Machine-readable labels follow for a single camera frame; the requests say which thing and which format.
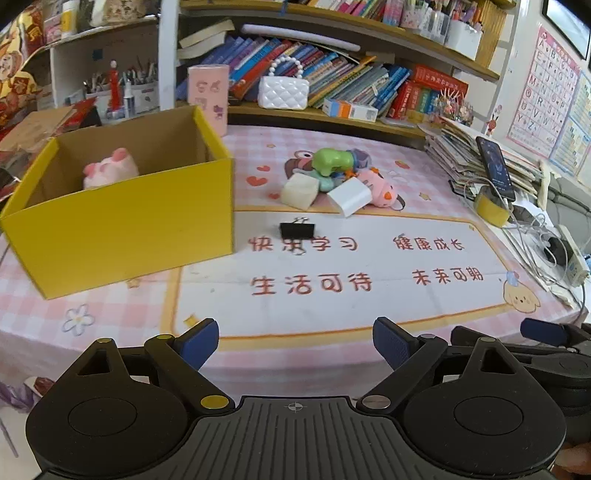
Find purple cloth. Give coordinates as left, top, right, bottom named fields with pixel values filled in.
left=0, top=376, right=52, bottom=457

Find pink alphabet wall poster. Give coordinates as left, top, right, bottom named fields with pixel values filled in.
left=505, top=25, right=581, bottom=158

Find orange and white carton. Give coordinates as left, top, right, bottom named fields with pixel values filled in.
left=322, top=98, right=379, bottom=123

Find white cardboard shelf unit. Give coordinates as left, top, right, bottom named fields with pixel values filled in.
left=48, top=22, right=160, bottom=121

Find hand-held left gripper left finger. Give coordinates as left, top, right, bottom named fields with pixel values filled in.
left=76, top=318, right=236, bottom=415

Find white shelf post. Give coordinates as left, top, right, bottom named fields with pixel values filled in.
left=157, top=0, right=182, bottom=112

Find white rolled paper tube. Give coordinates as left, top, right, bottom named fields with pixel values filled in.
left=240, top=23, right=361, bottom=53

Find red figurine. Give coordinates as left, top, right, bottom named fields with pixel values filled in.
left=106, top=60, right=123, bottom=119

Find red printed paper decoration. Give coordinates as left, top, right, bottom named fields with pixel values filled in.
left=0, top=13, right=52, bottom=123

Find row of colourful books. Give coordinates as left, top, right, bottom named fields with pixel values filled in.
left=178, top=21, right=435, bottom=123

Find white pen holder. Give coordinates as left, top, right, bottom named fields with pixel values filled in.
left=121, top=69, right=158, bottom=116

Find black smartphone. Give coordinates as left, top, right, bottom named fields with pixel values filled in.
left=475, top=135, right=517, bottom=202

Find pink checked table mat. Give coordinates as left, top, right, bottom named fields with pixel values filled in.
left=0, top=124, right=588, bottom=418

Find dark framed screen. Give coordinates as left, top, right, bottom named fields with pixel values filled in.
left=542, top=0, right=591, bottom=60

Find green dinosaur toy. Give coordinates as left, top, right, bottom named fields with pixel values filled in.
left=310, top=148, right=356, bottom=179

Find pink soft toy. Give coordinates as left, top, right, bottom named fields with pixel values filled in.
left=358, top=168, right=400, bottom=208

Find yellow tape roll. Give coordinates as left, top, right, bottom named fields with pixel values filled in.
left=475, top=185, right=513, bottom=227

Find white storage box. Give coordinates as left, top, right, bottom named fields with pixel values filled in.
left=445, top=18, right=484, bottom=61

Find pink pig toy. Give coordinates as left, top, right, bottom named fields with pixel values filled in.
left=83, top=148, right=140, bottom=191

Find yellow cardboard box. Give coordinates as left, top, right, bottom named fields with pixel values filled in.
left=0, top=105, right=236, bottom=301

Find white cube box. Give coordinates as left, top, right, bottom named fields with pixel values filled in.
left=327, top=176, right=374, bottom=217

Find colourful glitter ornament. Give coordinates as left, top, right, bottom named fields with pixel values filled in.
left=431, top=88, right=474, bottom=126

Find pink printed cup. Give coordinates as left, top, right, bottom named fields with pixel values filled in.
left=187, top=65, right=230, bottom=137

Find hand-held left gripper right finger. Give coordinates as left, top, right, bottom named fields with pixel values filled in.
left=355, top=316, right=516, bottom=415

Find black binder clip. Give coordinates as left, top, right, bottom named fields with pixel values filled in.
left=279, top=217, right=317, bottom=256

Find blue and yellow wall poster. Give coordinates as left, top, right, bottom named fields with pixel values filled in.
left=549, top=71, right=591, bottom=178

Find white quilted pearl handbag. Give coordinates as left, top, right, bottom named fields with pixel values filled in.
left=257, top=56, right=310, bottom=112

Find thick red dictionary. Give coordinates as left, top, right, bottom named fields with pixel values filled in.
left=410, top=65, right=469, bottom=95

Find row of slim pink books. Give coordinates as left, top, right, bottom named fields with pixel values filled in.
left=295, top=0, right=389, bottom=25

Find pastel pen holder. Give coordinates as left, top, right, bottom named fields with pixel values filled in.
left=399, top=0, right=451, bottom=45

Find white power strip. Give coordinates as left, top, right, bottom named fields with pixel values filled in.
left=556, top=225, right=590, bottom=285

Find white cables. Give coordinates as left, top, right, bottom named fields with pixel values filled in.
left=455, top=178, right=583, bottom=301

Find wooden bookshelf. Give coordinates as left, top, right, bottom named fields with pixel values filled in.
left=178, top=0, right=518, bottom=140

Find stack of worn booklets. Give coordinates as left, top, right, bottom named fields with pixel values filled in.
left=418, top=115, right=548, bottom=197

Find cream squishy cube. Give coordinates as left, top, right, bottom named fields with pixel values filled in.
left=281, top=172, right=320, bottom=211

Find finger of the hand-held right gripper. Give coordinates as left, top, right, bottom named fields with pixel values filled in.
left=450, top=325, right=532, bottom=358
left=520, top=318, right=591, bottom=348

